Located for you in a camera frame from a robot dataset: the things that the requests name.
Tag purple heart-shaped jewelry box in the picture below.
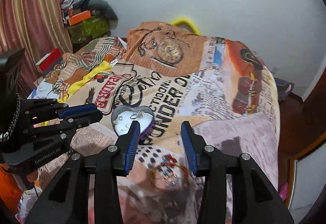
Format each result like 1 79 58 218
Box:
111 105 155 141

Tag yellow cloth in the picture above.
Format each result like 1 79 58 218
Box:
57 61 112 103

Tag red box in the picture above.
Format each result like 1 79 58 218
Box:
36 49 62 73

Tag green patterned bag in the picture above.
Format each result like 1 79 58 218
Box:
67 16 110 44

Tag brown wooden door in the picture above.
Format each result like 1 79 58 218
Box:
279 73 325 156

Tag orange box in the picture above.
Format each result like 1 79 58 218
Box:
68 10 92 26

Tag striped red curtain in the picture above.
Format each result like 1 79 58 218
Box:
1 0 72 98

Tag grey stuffed cushion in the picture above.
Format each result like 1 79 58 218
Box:
72 0 118 29

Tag dark purple bag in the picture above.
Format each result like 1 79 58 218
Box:
275 78 294 102

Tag printed patchwork bed blanket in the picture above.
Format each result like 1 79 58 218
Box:
35 21 280 223

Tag yellow plastic hoop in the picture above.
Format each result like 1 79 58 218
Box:
170 17 201 35

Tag white wall socket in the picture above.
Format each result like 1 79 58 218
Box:
271 67 278 74

